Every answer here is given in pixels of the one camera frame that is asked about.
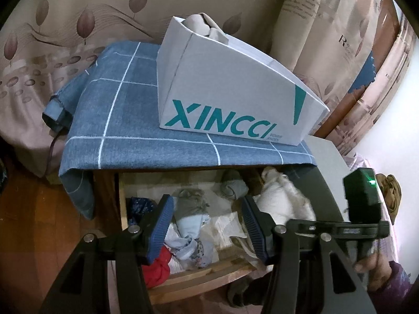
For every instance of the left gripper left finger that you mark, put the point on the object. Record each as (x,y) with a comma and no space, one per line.
(157,227)

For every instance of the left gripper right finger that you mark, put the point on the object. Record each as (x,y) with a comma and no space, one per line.
(259,226)

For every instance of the grey garment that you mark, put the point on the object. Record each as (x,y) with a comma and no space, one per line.
(191,202)

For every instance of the white lace bra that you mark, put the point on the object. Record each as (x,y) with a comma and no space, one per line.
(281,199)

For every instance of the floral sheer underwear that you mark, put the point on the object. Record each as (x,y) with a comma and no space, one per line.
(202,256)

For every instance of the red underwear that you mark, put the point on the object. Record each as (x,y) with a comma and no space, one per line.
(159,271)

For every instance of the grey beige bra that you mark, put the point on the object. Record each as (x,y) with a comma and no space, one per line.
(204,25)

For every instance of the wooden open drawer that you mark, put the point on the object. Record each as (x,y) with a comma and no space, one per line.
(186,280)

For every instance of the person's right hand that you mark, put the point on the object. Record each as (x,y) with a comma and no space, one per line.
(378,269)

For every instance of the dark navy patterned garment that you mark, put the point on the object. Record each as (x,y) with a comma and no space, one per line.
(139,208)

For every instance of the brown cloth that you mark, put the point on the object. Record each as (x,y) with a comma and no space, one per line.
(391,191)

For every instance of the grey cabinet top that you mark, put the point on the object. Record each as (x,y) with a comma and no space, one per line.
(333,169)

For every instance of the blue checked table cloth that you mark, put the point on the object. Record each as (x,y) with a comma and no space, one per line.
(110,114)

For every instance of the white XINCCI shoe box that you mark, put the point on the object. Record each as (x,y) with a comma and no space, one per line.
(231,89)

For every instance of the leaf patterned beige curtain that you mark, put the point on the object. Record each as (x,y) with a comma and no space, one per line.
(47,43)

